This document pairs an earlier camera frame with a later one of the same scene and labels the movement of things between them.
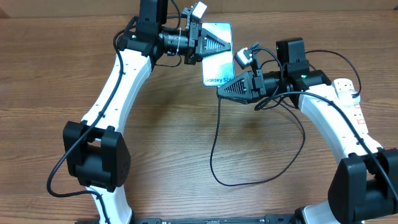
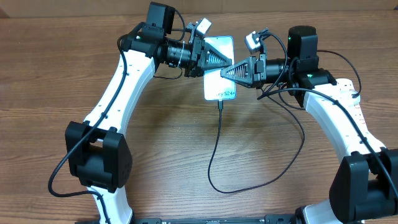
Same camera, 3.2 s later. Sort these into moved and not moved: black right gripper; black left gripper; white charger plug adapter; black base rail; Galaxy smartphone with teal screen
Moved: black right gripper; Galaxy smartphone with teal screen; black left gripper
Not moved: white charger plug adapter; black base rail
